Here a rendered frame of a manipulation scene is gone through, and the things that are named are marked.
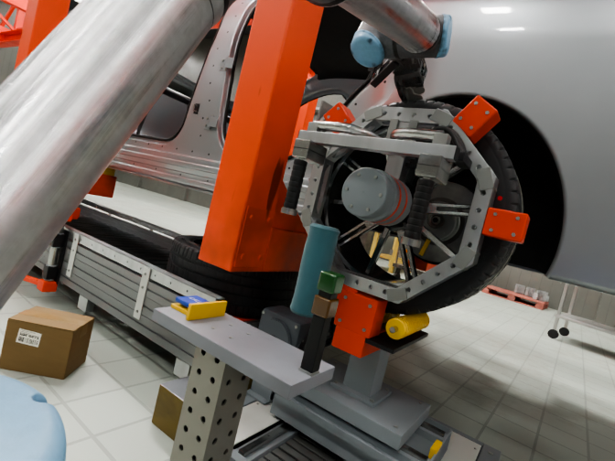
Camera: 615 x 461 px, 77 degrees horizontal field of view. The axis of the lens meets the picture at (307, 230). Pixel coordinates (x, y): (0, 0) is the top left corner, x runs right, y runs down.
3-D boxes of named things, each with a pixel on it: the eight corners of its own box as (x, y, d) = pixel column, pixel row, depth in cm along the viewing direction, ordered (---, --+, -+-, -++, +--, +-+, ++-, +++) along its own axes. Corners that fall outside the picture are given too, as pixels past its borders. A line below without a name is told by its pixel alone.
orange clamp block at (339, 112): (362, 129, 124) (350, 109, 127) (351, 122, 118) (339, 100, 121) (345, 143, 127) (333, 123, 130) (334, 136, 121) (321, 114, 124)
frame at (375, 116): (462, 323, 102) (516, 121, 99) (457, 326, 96) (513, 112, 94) (298, 266, 131) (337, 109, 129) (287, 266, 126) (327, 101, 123)
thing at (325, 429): (446, 453, 130) (453, 425, 130) (413, 508, 100) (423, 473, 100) (323, 387, 158) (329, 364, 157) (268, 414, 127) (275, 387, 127)
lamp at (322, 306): (335, 317, 79) (340, 299, 79) (326, 319, 75) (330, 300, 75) (319, 311, 81) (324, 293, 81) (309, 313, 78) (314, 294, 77)
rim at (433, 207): (329, 220, 156) (420, 316, 133) (297, 214, 136) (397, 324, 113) (414, 117, 140) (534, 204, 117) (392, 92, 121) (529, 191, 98)
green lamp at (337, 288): (341, 294, 79) (346, 275, 78) (331, 295, 75) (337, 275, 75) (325, 288, 81) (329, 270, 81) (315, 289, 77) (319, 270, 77)
